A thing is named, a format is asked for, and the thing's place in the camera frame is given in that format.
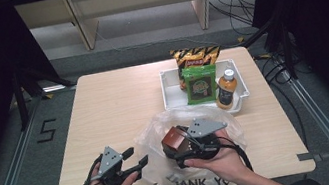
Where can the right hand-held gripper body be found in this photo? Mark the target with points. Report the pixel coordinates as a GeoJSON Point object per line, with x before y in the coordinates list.
{"type": "Point", "coordinates": [204, 128]}

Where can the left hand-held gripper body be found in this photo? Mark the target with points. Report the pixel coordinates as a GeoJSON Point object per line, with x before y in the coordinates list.
{"type": "Point", "coordinates": [109, 159]}

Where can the brown carton box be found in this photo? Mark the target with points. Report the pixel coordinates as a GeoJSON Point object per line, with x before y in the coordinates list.
{"type": "Point", "coordinates": [173, 138]}

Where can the clear plastic shopping bag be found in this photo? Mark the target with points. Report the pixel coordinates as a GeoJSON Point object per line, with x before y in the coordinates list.
{"type": "Point", "coordinates": [161, 174]}

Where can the white plastic bin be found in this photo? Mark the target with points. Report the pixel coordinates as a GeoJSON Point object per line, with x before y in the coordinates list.
{"type": "Point", "coordinates": [173, 96]}

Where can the green snack packet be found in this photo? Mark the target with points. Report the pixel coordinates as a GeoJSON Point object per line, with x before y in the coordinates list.
{"type": "Point", "coordinates": [201, 86]}

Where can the orange drink bottle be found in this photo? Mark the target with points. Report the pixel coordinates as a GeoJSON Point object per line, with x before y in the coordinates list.
{"type": "Point", "coordinates": [226, 90]}

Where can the black yellow chip bag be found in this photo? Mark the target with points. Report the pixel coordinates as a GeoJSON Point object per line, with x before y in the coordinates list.
{"type": "Point", "coordinates": [195, 56]}

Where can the person's right hand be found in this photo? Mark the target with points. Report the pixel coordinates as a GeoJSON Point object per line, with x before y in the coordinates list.
{"type": "Point", "coordinates": [228, 163]}

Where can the black metal stand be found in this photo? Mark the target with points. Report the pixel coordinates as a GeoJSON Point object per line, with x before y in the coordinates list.
{"type": "Point", "coordinates": [20, 103]}
{"type": "Point", "coordinates": [287, 51]}

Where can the gray floor tape piece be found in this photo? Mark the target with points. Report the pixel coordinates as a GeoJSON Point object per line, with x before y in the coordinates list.
{"type": "Point", "coordinates": [310, 156]}

